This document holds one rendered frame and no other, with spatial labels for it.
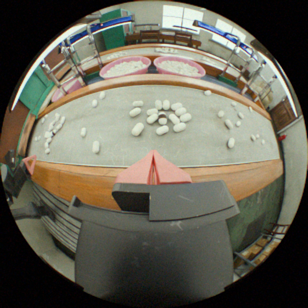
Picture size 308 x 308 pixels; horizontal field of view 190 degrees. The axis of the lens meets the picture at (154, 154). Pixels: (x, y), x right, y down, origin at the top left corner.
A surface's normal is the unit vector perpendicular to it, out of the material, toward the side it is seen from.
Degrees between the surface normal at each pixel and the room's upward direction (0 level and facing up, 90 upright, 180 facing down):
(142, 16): 90
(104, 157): 0
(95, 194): 0
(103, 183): 0
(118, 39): 90
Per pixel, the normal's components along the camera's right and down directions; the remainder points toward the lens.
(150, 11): -0.10, 0.97
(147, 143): 0.00, -0.24
